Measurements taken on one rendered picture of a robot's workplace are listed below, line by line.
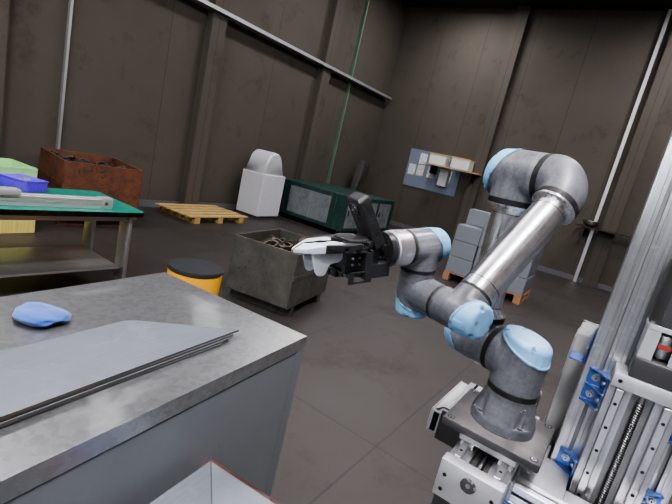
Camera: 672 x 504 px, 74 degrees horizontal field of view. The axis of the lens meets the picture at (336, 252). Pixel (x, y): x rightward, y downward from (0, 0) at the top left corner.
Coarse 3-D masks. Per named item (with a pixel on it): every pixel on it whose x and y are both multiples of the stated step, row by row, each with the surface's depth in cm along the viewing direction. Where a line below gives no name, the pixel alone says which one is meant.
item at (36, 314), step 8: (24, 304) 104; (32, 304) 104; (40, 304) 105; (48, 304) 107; (16, 312) 100; (24, 312) 100; (32, 312) 101; (40, 312) 101; (48, 312) 102; (56, 312) 104; (64, 312) 105; (24, 320) 98; (32, 320) 99; (40, 320) 99; (48, 320) 100; (56, 320) 102; (64, 320) 103
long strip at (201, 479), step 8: (208, 464) 97; (200, 472) 95; (208, 472) 95; (184, 480) 92; (192, 480) 92; (200, 480) 93; (208, 480) 93; (176, 488) 89; (184, 488) 90; (192, 488) 90; (200, 488) 90; (208, 488) 91; (160, 496) 86; (168, 496) 87; (176, 496) 87; (184, 496) 88; (192, 496) 88; (200, 496) 89; (208, 496) 89
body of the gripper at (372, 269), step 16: (336, 240) 82; (352, 240) 80; (368, 240) 81; (384, 240) 87; (352, 256) 81; (368, 256) 82; (384, 256) 87; (336, 272) 84; (352, 272) 81; (368, 272) 83; (384, 272) 87
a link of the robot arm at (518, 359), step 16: (496, 336) 107; (512, 336) 102; (528, 336) 104; (480, 352) 108; (496, 352) 105; (512, 352) 101; (528, 352) 99; (544, 352) 100; (496, 368) 105; (512, 368) 101; (528, 368) 100; (544, 368) 100; (496, 384) 104; (512, 384) 101; (528, 384) 101
